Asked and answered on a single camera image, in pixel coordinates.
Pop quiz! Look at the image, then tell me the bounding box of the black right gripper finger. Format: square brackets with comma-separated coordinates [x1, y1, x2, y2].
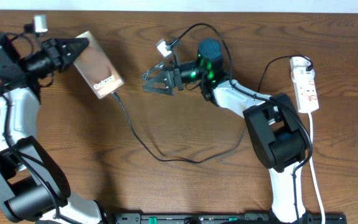
[142, 60, 166, 80]
[142, 71, 174, 95]

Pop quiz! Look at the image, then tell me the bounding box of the black charger cable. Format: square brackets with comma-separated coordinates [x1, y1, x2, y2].
[111, 55, 314, 164]

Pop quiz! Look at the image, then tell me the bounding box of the white power strip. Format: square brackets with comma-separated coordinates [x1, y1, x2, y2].
[290, 57, 319, 114]

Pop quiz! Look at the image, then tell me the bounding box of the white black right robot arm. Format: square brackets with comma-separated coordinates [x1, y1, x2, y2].
[142, 39, 313, 223]

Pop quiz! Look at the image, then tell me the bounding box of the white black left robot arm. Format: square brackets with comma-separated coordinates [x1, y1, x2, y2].
[0, 32, 111, 223]

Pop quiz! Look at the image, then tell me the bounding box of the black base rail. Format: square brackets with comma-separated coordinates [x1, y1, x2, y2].
[114, 212, 347, 224]

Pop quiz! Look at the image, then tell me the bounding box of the white charger adapter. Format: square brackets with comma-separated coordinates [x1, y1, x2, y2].
[291, 67, 315, 83]

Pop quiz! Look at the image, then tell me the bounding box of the white power strip cord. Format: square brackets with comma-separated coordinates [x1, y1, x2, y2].
[308, 112, 326, 224]

